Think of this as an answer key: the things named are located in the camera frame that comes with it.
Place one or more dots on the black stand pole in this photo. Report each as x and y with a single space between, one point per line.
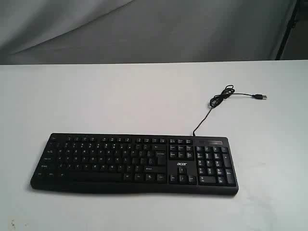
291 24

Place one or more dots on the grey backdrop cloth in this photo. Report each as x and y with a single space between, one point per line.
141 31

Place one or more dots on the black Acer keyboard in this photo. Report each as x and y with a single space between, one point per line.
123 163

